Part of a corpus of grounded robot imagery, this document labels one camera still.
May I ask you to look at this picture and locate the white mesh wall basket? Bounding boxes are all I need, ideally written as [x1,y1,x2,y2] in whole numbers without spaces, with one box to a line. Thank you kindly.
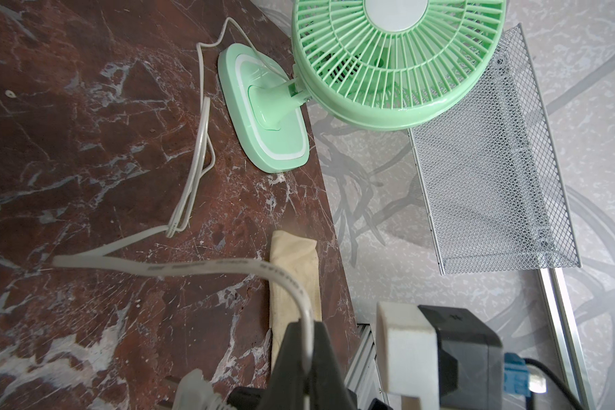
[409,26,581,275]

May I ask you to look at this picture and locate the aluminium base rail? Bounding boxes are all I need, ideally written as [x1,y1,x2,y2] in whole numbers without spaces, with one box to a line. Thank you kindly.
[344,324,388,409]

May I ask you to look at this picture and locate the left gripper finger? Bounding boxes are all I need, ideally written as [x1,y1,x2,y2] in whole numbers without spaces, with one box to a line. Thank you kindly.
[258,322,357,409]

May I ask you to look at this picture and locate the green fan white cable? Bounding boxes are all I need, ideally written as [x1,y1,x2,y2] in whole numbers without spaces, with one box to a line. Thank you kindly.
[52,16,316,410]

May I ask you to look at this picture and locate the cream work glove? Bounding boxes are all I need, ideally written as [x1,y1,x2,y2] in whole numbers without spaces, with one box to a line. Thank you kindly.
[269,230,322,367]

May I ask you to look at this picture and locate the green desk fan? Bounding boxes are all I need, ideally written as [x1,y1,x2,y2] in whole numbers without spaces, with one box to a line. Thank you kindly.
[218,0,507,174]

